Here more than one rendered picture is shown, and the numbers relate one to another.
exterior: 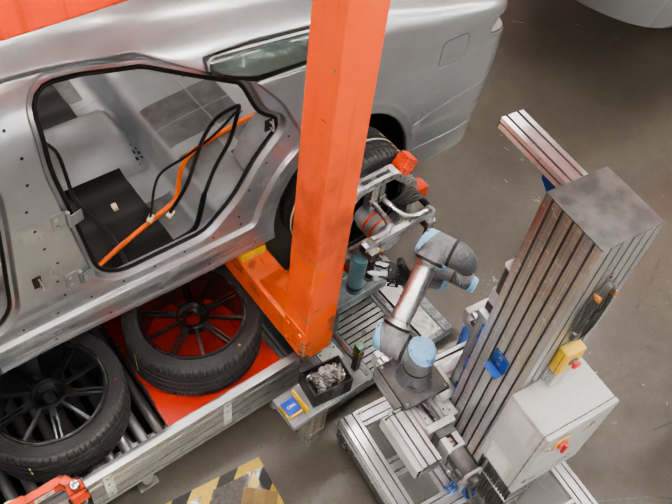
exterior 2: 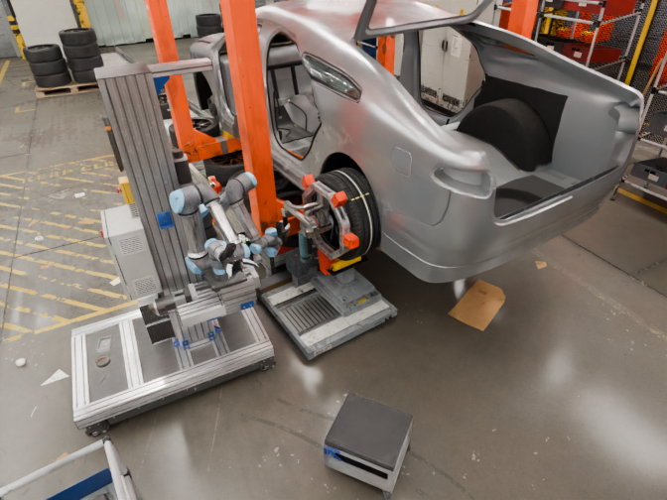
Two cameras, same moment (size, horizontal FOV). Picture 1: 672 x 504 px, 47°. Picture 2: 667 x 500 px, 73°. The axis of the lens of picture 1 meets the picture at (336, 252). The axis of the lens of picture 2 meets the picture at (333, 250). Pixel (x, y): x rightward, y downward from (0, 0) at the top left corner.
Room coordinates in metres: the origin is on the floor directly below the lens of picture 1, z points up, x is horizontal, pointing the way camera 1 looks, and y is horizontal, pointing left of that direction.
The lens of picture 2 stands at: (3.10, -2.84, 2.56)
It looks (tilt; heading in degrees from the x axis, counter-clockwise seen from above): 35 degrees down; 102
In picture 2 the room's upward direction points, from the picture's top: 2 degrees counter-clockwise
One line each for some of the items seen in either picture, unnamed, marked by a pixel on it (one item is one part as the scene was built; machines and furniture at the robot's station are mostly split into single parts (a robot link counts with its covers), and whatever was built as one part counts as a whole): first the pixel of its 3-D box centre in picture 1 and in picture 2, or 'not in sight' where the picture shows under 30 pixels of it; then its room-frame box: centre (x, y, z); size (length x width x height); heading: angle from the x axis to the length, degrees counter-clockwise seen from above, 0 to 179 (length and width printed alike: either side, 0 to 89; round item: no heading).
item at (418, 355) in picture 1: (419, 355); (202, 215); (1.65, -0.39, 0.98); 0.13 x 0.12 x 0.14; 68
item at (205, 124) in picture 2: not in sight; (195, 132); (0.05, 2.57, 0.39); 0.66 x 0.66 x 0.24
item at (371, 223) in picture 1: (377, 226); (317, 224); (2.40, -0.17, 0.85); 0.21 x 0.14 x 0.14; 45
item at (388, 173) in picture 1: (367, 216); (325, 221); (2.45, -0.12, 0.85); 0.54 x 0.07 x 0.54; 135
